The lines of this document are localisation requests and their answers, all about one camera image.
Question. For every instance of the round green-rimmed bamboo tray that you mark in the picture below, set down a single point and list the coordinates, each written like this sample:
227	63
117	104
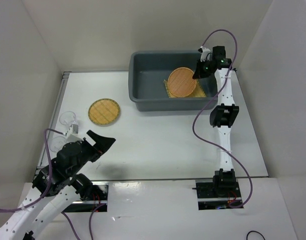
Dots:
104	111

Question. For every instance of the round orange woven basket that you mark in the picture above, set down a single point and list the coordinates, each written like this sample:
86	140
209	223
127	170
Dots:
180	82

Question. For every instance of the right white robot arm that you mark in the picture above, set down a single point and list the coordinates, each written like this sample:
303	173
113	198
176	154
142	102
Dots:
222	116

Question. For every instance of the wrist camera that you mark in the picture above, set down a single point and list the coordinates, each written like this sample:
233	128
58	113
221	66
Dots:
71	134
205	54

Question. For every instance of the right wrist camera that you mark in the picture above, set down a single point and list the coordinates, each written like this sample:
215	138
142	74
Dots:
205	54

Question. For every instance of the clear glass cup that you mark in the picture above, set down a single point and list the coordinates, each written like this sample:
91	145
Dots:
57	143
68	118

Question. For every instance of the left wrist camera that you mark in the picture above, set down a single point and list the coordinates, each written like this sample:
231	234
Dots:
71	134

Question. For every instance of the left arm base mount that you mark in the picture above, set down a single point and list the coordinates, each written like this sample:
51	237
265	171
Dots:
92	197

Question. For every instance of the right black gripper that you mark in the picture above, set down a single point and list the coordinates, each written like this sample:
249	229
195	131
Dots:
198	72

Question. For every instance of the square woven bamboo mat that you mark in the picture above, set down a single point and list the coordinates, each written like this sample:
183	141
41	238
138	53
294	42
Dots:
197	93

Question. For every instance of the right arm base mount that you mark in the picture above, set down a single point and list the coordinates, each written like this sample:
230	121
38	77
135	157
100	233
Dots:
211	198

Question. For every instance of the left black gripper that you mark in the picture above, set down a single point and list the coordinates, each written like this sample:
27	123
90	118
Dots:
102	145

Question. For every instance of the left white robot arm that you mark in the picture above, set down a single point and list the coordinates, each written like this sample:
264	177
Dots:
57	186

